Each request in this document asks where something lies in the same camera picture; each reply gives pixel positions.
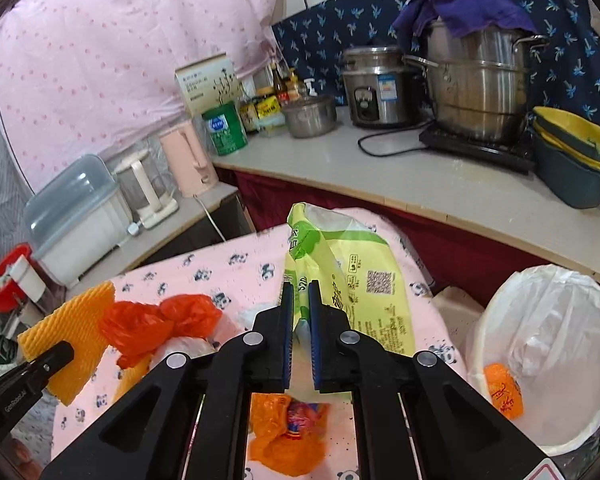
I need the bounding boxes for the white power cord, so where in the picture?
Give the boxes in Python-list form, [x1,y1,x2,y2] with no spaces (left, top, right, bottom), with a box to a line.
[192,195,229,242]

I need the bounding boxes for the black induction cooktop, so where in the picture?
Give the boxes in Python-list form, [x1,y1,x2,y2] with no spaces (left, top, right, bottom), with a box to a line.
[418,122,538,175]

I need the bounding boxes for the pink dotted cloth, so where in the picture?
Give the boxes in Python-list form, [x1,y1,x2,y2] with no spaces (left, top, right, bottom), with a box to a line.
[0,0,286,196]

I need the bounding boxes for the blue basin with yellow strainer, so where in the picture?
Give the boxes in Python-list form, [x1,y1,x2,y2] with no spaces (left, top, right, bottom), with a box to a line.
[529,127,600,210]
[533,106,600,161]

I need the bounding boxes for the yellow-green plastic package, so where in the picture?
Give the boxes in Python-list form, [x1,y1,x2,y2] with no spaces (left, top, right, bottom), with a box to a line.
[282,201,417,361]

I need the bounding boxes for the pink panda print cloth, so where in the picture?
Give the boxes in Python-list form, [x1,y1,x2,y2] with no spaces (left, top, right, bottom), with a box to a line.
[50,207,468,480]

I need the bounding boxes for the dark red cloth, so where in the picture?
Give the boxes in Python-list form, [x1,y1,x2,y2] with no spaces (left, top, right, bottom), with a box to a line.
[215,167,600,311]

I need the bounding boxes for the orange snack wrapper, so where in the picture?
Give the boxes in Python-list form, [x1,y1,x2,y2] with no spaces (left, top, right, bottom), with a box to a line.
[249,392,331,478]

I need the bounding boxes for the steel rice cooker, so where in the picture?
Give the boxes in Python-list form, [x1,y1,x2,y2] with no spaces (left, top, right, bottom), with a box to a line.
[341,46,426,129]

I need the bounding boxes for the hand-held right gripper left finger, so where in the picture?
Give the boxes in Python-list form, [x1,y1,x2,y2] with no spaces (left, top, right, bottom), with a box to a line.
[40,282,295,480]

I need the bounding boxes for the brown sauce bottle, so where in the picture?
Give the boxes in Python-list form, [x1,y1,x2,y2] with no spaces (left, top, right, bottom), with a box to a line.
[271,62,289,103]

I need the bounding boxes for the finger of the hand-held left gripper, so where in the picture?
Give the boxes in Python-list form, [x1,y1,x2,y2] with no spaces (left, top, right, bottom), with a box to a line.
[20,342,76,392]

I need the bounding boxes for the white plastic bin liner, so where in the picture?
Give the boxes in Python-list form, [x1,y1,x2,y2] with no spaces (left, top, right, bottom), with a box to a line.
[472,264,600,441]

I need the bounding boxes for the red plastic bag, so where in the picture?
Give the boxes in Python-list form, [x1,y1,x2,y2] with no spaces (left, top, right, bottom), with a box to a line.
[99,294,224,370]

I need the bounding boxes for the white storage box clear lid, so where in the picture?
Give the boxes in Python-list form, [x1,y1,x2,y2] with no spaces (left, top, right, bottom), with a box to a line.
[23,154,134,288]

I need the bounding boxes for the black power cable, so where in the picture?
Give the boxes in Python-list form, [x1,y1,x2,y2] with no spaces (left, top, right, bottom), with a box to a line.
[356,132,431,157]

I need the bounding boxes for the green tin can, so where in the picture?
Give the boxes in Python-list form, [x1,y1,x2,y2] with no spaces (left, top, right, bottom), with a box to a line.
[201,101,249,157]

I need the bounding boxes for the orange printed wrapper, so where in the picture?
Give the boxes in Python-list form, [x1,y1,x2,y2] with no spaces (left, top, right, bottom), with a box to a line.
[482,361,525,418]

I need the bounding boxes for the navy palm print cloth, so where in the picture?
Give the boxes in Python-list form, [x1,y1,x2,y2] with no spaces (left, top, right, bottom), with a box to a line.
[271,0,600,131]

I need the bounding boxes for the large steel steamer pot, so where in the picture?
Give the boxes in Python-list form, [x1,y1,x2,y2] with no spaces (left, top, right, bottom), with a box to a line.
[402,20,551,143]

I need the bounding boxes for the red plastic basket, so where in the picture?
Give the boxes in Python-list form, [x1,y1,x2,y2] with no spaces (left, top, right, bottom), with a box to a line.
[0,243,37,312]

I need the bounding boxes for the white and green cardboard box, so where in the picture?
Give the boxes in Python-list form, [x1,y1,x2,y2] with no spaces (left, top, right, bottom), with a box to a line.
[174,52,244,117]

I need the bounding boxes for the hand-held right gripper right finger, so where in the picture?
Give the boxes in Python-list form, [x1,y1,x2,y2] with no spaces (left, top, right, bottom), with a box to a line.
[307,280,556,480]

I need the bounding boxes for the beige stool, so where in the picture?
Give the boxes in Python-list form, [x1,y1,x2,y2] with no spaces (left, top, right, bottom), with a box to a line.
[431,285,487,333]

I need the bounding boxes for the white glass kettle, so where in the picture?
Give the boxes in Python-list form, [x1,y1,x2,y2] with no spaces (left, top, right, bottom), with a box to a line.
[113,151,180,231]

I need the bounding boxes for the purple towel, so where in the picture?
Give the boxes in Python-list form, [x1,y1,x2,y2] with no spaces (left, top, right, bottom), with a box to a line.
[391,0,538,53]

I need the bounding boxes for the pink electric kettle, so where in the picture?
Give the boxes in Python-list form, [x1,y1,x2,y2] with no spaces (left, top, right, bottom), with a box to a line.
[158,119,220,199]

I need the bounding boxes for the dark sauce jar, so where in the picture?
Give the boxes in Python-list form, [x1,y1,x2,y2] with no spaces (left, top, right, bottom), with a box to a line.
[238,100,259,134]

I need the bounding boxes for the yellow sponge cloth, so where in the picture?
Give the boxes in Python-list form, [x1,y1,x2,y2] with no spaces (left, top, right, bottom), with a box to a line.
[17,281,118,407]

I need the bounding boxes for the small steel bowl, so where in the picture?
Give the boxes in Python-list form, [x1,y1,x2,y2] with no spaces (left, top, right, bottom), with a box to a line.
[281,94,337,139]

